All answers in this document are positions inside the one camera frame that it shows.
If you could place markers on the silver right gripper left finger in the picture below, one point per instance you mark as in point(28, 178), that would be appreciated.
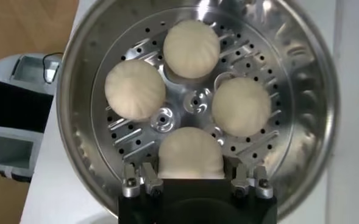
point(130, 185)

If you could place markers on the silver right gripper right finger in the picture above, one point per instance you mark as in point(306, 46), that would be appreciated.
point(263, 185)

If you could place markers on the white steamed baozi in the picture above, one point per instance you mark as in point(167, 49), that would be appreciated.
point(241, 106)
point(135, 89)
point(191, 48)
point(191, 152)

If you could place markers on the grey and black robot base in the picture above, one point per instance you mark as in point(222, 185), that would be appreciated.
point(14, 106)

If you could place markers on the perforated steel steamer basket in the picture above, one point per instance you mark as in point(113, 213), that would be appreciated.
point(304, 91)

